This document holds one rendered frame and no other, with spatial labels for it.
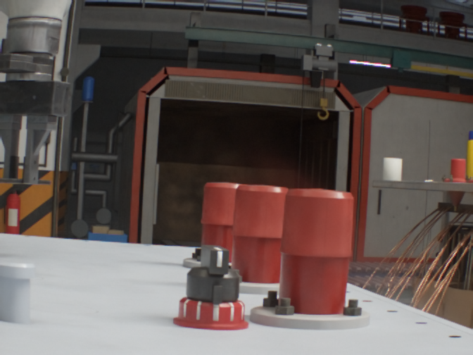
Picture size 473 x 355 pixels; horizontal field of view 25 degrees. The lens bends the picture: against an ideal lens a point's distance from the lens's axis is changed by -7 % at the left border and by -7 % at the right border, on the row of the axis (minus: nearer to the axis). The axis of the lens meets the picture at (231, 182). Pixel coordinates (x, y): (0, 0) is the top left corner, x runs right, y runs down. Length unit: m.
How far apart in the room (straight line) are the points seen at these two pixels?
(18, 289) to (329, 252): 0.32
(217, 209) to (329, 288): 0.66
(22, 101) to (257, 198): 0.41
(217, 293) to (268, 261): 0.40
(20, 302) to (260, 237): 0.52
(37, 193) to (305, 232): 10.60
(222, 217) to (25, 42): 0.43
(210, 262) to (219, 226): 0.72
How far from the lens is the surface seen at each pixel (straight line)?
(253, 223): 1.40
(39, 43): 1.60
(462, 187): 3.61
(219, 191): 1.73
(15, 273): 0.95
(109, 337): 0.92
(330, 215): 1.08
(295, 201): 1.09
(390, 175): 4.64
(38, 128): 1.60
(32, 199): 11.65
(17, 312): 0.96
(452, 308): 4.02
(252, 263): 1.41
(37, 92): 1.60
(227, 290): 1.03
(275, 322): 1.07
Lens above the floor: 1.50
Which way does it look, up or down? level
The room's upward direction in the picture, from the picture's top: 3 degrees clockwise
